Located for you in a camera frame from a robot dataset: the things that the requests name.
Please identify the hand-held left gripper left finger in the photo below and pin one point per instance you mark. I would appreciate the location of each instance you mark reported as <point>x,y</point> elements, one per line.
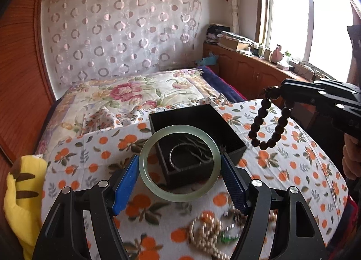
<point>124,189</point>

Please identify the stack of books and papers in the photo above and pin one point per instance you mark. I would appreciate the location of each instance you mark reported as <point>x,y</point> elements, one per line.
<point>230,38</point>

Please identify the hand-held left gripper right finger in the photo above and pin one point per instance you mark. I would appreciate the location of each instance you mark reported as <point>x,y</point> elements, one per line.
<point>234,185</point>

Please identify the wooden cabinet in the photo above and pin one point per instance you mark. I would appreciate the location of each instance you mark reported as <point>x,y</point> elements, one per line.
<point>248,68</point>

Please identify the dark blue blanket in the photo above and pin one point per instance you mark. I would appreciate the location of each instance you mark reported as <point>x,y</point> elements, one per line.
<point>225,85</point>

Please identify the teal tissue box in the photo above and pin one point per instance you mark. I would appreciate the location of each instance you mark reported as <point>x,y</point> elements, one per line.
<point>211,59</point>

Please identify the person's right hand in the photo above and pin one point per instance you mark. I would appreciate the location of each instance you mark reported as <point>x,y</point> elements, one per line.
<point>352,158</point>

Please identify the black square jewelry box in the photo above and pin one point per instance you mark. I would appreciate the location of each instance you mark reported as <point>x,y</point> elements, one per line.
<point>222,133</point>

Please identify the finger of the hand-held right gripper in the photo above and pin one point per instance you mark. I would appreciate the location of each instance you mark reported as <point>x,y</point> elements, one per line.
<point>324,102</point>
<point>342,84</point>

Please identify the window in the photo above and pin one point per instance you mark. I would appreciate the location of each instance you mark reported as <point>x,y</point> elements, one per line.
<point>307,14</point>

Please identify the wooden wardrobe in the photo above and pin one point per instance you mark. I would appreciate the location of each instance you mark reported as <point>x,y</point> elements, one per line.
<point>19,60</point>

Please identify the pink container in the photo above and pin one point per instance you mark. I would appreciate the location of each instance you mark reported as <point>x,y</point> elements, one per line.
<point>275,52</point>

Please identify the sheer circle pattern curtain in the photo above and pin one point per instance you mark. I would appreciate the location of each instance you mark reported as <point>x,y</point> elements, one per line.
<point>121,31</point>

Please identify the floral bed quilt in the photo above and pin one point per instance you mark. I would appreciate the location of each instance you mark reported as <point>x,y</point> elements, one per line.
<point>127,93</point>

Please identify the pale green jade bangle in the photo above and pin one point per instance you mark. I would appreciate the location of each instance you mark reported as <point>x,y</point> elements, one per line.
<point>146,176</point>

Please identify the orange fruit print cloth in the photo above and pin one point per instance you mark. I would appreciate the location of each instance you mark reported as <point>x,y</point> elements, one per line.
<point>296,164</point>

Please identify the yellow plush toy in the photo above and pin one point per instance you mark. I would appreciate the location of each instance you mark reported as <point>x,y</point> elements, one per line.
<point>24,192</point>

